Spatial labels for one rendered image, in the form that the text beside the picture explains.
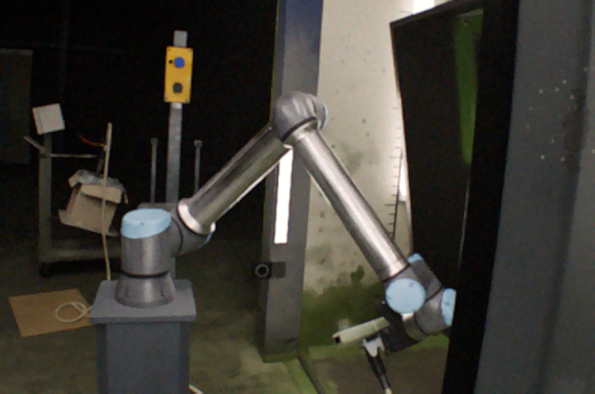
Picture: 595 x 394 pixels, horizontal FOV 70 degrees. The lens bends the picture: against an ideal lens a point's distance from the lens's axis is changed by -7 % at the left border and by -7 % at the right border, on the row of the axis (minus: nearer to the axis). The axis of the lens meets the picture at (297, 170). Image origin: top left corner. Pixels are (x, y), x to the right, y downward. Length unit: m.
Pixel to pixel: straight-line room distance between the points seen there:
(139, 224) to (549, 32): 1.27
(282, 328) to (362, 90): 1.27
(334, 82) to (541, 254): 2.04
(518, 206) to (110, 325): 1.29
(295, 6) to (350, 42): 0.32
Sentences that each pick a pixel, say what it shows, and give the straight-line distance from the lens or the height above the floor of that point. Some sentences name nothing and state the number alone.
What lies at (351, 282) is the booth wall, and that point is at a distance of 2.44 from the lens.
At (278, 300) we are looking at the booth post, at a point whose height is 0.35.
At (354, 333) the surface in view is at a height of 0.59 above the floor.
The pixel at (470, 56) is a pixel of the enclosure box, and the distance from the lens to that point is 1.98.
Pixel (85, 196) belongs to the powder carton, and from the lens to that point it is 3.60.
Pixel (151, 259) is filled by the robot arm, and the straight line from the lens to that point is 1.43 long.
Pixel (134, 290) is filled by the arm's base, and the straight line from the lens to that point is 1.46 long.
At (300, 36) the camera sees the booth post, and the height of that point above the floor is 1.64.
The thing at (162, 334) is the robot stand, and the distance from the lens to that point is 1.45.
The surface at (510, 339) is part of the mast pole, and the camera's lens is 0.28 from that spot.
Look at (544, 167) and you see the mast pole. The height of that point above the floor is 1.20.
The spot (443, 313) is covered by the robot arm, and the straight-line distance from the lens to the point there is 1.29.
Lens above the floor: 1.21
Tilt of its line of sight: 5 degrees down
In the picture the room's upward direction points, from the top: 4 degrees clockwise
